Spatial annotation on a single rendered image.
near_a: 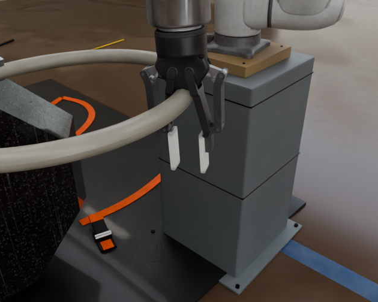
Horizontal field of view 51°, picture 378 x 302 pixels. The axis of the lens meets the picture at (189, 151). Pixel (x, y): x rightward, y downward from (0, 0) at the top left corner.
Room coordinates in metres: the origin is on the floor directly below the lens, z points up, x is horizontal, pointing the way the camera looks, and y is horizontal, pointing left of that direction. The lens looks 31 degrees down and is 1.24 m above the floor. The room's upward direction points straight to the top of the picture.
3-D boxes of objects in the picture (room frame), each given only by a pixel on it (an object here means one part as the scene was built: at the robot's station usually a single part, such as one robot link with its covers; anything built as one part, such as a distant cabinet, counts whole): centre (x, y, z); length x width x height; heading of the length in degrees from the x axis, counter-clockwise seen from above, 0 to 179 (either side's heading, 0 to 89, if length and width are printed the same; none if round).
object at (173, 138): (0.58, 0.03, 0.90); 0.03 x 0.01 x 0.07; 164
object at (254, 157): (1.35, -0.16, 0.40); 0.50 x 0.50 x 0.80; 49
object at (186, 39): (0.58, 0.01, 1.05); 0.08 x 0.07 x 0.09; 74
